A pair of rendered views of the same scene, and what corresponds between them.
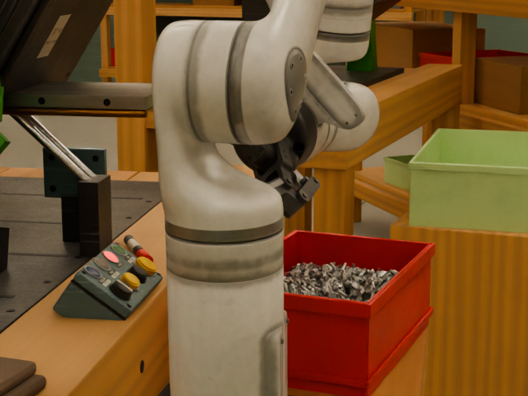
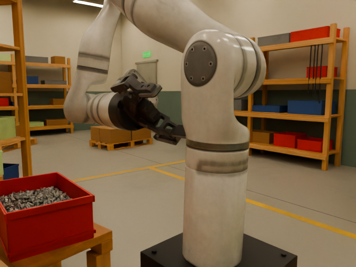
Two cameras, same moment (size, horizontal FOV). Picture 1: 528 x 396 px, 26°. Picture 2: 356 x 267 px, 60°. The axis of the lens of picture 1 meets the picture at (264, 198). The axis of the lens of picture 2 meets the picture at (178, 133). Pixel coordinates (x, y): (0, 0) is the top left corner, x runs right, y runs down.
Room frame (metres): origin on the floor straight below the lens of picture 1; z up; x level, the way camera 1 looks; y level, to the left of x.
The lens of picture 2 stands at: (0.69, 0.45, 1.19)
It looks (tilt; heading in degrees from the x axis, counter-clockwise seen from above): 7 degrees down; 300
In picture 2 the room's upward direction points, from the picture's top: straight up
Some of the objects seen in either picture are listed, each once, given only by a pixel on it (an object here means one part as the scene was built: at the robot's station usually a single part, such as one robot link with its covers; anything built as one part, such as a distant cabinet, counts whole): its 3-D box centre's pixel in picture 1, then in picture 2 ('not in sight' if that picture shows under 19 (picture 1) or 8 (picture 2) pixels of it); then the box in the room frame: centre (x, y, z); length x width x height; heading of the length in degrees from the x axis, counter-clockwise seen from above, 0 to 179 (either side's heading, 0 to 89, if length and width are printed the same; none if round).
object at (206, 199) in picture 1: (221, 133); (219, 94); (0.86, 0.03, 1.19); 0.09 x 0.09 x 0.17; 73
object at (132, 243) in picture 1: (137, 250); not in sight; (1.57, 0.18, 0.91); 0.13 x 0.02 x 0.02; 18
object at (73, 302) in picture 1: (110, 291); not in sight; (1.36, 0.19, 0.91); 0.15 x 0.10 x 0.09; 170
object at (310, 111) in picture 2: not in sight; (257, 97); (2.36, -5.47, 1.10); 3.01 x 0.55 x 2.20; 159
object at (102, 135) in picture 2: not in sight; (121, 128); (5.33, -4.99, 0.37); 1.20 x 0.80 x 0.74; 77
